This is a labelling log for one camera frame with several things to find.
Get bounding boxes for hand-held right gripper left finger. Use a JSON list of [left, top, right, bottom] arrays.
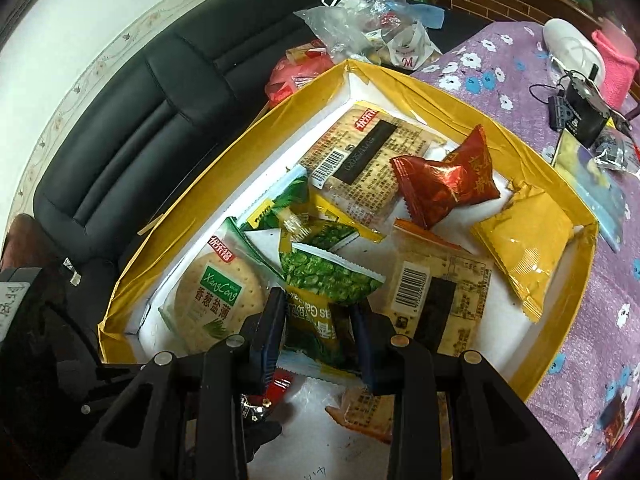
[[65, 287, 288, 480]]

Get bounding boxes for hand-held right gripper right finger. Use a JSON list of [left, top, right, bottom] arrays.
[[349, 302, 581, 480]]

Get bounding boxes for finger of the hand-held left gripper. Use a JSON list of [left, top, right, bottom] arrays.
[[242, 400, 283, 466]]

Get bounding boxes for small red snack packet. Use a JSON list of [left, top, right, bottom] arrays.
[[242, 367, 301, 421], [602, 385, 640, 461]]

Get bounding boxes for round cracker packet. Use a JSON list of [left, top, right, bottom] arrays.
[[159, 217, 286, 356]]

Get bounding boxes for green pea snack packet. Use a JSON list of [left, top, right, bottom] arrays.
[[235, 167, 361, 248], [279, 242, 387, 378]]

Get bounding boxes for orange-edged cracker packet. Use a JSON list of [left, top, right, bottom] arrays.
[[325, 219, 493, 443]]

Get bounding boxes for dark red candy packet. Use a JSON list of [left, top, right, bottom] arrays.
[[390, 125, 502, 231]]

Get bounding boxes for yellow cardboard box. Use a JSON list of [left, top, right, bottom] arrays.
[[97, 59, 600, 406]]

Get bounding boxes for metal sofa foot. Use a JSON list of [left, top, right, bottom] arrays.
[[62, 257, 83, 288]]

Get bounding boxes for thin wooden stick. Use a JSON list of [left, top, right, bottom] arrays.
[[139, 210, 168, 236]]

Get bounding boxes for brown cracker packet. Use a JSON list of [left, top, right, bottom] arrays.
[[300, 105, 448, 231]]

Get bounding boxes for yellow snack packet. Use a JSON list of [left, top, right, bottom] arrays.
[[470, 185, 576, 323]]

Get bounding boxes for black leather sofa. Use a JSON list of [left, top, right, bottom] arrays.
[[0, 0, 493, 361]]

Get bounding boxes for red plastic bag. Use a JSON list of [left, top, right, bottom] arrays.
[[264, 42, 336, 108]]

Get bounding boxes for purple floral blanket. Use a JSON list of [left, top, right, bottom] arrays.
[[410, 20, 640, 480]]

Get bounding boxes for blue and yellow booklet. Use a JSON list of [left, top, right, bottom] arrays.
[[552, 130, 633, 253]]

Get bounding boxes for white plastic bag with logo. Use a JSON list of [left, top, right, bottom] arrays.
[[372, 22, 443, 71]]

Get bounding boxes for small black accessory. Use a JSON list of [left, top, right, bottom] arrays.
[[547, 96, 571, 132]]

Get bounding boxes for clear plastic bags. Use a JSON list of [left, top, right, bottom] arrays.
[[292, 0, 416, 63]]

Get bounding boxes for clear bag of small parts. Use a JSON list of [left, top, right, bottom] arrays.
[[590, 127, 640, 176]]

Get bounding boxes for blue plastic bag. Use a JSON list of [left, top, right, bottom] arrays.
[[395, 0, 446, 30]]

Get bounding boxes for white rounded device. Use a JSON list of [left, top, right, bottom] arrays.
[[542, 18, 606, 78]]

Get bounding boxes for black camera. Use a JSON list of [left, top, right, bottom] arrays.
[[562, 65, 613, 148]]

